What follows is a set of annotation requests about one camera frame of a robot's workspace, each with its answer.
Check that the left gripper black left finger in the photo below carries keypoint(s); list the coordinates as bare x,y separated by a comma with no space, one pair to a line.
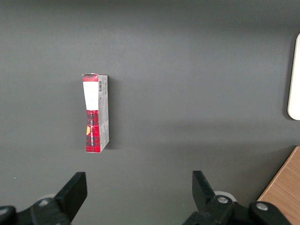
68,199

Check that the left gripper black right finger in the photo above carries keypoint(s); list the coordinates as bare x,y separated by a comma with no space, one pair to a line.
206,199

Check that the wooden drawer cabinet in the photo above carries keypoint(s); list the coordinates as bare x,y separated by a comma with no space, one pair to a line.
286,187

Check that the red plaid cardboard box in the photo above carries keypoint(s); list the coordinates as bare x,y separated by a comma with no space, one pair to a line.
92,117

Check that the white rectangular tray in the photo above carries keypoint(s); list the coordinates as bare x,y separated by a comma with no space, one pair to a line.
295,82

